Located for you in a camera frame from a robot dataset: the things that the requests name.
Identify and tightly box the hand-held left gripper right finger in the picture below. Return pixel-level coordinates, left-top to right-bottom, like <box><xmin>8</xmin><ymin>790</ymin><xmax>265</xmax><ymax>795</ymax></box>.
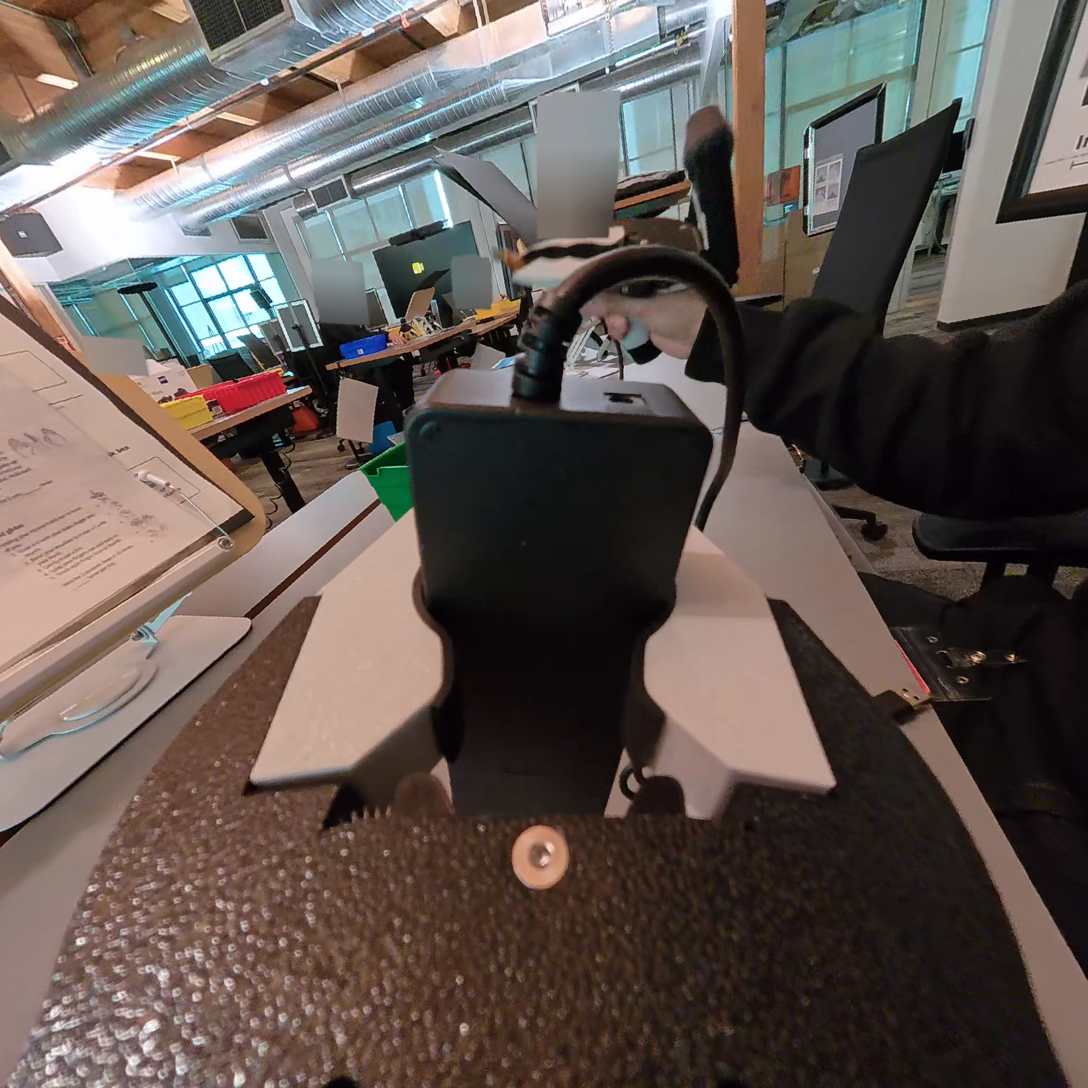
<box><xmin>605</xmin><ymin>522</ymin><xmax>838</xmax><ymax>821</ymax></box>

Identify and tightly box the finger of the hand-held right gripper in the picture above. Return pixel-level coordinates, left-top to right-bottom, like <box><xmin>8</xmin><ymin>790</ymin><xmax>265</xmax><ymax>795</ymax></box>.
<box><xmin>512</xmin><ymin>252</ymin><xmax>601</xmax><ymax>290</ymax></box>
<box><xmin>532</xmin><ymin>225</ymin><xmax>630</xmax><ymax>255</ymax></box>

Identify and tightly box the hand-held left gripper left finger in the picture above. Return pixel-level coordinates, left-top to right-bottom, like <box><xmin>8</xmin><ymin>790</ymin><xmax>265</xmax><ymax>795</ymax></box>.
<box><xmin>249</xmin><ymin>514</ymin><xmax>456</xmax><ymax>813</ymax></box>

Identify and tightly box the thick black cable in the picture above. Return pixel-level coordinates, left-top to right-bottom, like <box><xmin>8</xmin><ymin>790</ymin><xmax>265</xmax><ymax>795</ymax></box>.
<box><xmin>510</xmin><ymin>245</ymin><xmax>747</xmax><ymax>530</ymax></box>

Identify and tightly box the green plastic bin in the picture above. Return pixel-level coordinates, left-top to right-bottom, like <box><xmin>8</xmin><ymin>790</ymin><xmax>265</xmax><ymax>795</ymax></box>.
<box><xmin>359</xmin><ymin>440</ymin><xmax>418</xmax><ymax>521</ymax></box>

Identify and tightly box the person's right hand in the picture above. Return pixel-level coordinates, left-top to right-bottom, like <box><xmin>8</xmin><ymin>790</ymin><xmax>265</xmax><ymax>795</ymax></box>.
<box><xmin>585</xmin><ymin>284</ymin><xmax>711</xmax><ymax>365</ymax></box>

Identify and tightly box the dark grey flag panel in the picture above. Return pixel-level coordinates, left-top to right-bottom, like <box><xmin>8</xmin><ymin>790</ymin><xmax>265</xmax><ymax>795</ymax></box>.
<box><xmin>433</xmin><ymin>148</ymin><xmax>545</xmax><ymax>248</ymax></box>

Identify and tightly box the framed notice board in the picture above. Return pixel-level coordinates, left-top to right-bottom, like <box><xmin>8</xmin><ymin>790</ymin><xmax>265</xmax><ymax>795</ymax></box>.
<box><xmin>803</xmin><ymin>82</ymin><xmax>887</xmax><ymax>236</ymax></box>

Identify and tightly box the wooden top desk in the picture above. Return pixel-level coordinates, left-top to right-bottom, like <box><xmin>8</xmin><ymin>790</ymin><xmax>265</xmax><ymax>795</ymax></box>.
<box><xmin>327</xmin><ymin>310</ymin><xmax>521</xmax><ymax>401</ymax></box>
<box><xmin>189</xmin><ymin>386</ymin><xmax>314</xmax><ymax>513</ymax></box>

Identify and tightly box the black office chair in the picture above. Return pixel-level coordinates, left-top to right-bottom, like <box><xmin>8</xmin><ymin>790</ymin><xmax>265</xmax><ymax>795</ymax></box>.
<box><xmin>799</xmin><ymin>97</ymin><xmax>963</xmax><ymax>541</ymax></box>
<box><xmin>913</xmin><ymin>510</ymin><xmax>1088</xmax><ymax>588</ymax></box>

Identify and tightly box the wooden document stand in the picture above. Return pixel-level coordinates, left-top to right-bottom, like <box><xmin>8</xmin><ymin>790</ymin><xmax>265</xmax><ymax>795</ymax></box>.
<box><xmin>0</xmin><ymin>246</ymin><xmax>267</xmax><ymax>758</ymax></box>

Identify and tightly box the white card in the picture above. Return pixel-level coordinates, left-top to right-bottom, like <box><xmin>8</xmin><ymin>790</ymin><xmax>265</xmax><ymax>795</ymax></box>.
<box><xmin>335</xmin><ymin>376</ymin><xmax>380</xmax><ymax>447</ymax></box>

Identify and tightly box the red plastic bin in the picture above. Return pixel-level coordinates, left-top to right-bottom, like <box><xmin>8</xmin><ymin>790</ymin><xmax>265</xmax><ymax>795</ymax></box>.
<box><xmin>194</xmin><ymin>374</ymin><xmax>287</xmax><ymax>411</ymax></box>

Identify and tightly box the printed instruction sheet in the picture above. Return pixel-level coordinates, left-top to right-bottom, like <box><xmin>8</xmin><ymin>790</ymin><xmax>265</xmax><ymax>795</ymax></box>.
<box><xmin>0</xmin><ymin>316</ymin><xmax>246</xmax><ymax>673</ymax></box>

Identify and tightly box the framed marker poster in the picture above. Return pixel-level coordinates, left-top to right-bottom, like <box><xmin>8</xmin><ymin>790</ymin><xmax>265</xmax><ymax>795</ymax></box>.
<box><xmin>996</xmin><ymin>0</ymin><xmax>1088</xmax><ymax>224</ymax></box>

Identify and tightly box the wooden post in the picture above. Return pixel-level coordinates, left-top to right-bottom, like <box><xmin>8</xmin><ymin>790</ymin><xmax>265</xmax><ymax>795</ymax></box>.
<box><xmin>731</xmin><ymin>0</ymin><xmax>768</xmax><ymax>299</ymax></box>

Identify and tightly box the black wall screen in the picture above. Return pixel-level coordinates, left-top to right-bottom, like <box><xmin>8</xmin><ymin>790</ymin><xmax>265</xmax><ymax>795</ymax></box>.
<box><xmin>372</xmin><ymin>221</ymin><xmax>483</xmax><ymax>300</ymax></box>

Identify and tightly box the silver ventilation duct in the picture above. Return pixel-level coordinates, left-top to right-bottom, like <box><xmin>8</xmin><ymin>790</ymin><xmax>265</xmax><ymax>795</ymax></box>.
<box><xmin>0</xmin><ymin>0</ymin><xmax>367</xmax><ymax>167</ymax></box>
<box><xmin>127</xmin><ymin>0</ymin><xmax>741</xmax><ymax>218</ymax></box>

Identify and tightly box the black wall speaker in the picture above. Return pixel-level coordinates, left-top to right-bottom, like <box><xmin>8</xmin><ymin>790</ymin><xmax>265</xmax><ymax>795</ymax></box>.
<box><xmin>0</xmin><ymin>211</ymin><xmax>63</xmax><ymax>258</ymax></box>

